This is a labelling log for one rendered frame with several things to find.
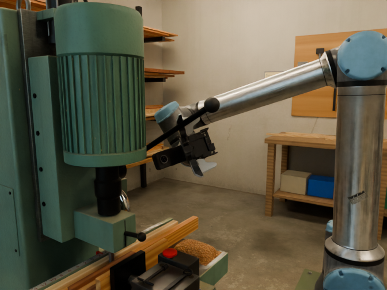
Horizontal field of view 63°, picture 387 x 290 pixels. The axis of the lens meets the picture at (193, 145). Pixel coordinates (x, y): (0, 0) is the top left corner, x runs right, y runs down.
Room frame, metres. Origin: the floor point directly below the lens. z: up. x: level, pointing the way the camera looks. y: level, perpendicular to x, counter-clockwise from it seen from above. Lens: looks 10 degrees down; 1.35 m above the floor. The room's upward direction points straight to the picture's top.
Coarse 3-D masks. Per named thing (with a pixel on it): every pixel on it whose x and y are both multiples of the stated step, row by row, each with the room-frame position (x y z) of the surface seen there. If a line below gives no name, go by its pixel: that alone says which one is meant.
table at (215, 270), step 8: (224, 256) 0.80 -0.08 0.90; (200, 264) 0.76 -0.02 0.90; (208, 264) 0.76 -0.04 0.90; (216, 264) 0.76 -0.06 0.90; (224, 264) 0.80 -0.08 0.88; (200, 272) 0.72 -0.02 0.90; (208, 272) 0.73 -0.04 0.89; (216, 272) 0.76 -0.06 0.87; (224, 272) 0.80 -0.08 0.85; (200, 280) 0.70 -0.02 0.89; (208, 280) 0.73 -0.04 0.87; (216, 280) 0.76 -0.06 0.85
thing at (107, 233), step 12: (96, 204) 0.75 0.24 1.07; (84, 216) 0.68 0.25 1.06; (96, 216) 0.67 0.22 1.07; (108, 216) 0.67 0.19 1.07; (120, 216) 0.67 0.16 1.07; (132, 216) 0.68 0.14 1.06; (84, 228) 0.69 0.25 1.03; (96, 228) 0.66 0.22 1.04; (108, 228) 0.64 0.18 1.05; (120, 228) 0.65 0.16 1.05; (132, 228) 0.68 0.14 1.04; (84, 240) 0.69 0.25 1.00; (96, 240) 0.66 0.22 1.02; (108, 240) 0.64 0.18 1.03; (120, 240) 0.65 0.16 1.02; (132, 240) 0.68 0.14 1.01
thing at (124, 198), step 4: (124, 192) 0.85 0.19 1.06; (120, 196) 0.83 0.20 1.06; (124, 196) 0.84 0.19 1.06; (120, 200) 0.83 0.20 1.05; (124, 200) 0.83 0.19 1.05; (128, 200) 0.84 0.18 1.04; (120, 204) 0.83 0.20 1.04; (124, 204) 0.83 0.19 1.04; (128, 204) 0.83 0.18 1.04; (120, 208) 0.83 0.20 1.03; (124, 208) 0.82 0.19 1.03; (128, 208) 0.83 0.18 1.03
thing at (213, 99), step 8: (208, 104) 0.68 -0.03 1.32; (216, 104) 0.68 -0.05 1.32; (200, 112) 0.71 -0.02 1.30; (184, 120) 0.73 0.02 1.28; (192, 120) 0.72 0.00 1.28; (176, 128) 0.74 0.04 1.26; (160, 136) 0.77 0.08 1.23; (168, 136) 0.76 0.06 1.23; (152, 144) 0.79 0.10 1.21; (120, 168) 0.86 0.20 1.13; (120, 176) 0.87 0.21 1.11
